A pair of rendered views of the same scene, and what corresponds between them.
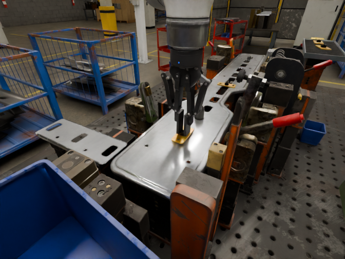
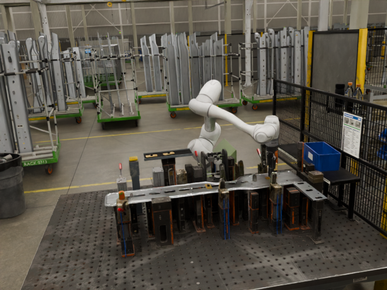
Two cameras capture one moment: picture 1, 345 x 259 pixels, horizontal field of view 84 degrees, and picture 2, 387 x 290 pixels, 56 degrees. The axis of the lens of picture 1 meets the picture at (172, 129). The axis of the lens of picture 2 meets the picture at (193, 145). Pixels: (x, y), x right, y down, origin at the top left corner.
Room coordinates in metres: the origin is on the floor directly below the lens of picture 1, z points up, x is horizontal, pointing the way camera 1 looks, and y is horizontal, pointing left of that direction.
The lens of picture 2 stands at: (2.43, 1.49, 2.02)
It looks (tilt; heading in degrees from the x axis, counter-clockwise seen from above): 17 degrees down; 230
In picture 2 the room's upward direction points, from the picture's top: 3 degrees counter-clockwise
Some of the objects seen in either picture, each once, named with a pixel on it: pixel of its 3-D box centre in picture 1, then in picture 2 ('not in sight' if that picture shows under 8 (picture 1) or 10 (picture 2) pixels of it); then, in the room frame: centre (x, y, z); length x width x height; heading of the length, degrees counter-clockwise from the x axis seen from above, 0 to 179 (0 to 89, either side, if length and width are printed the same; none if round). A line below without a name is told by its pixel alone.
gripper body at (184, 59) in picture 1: (185, 67); (271, 151); (0.46, -0.03, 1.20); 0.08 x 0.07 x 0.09; 61
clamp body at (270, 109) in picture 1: (251, 152); (239, 186); (0.52, -0.28, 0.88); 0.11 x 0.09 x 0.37; 61
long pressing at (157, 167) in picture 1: (226, 84); (205, 187); (0.89, -0.26, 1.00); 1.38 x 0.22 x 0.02; 151
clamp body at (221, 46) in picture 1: (221, 70); (125, 226); (1.47, -0.38, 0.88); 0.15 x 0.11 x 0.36; 61
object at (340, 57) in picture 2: not in sight; (330, 110); (-1.88, -0.90, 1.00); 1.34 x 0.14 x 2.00; 60
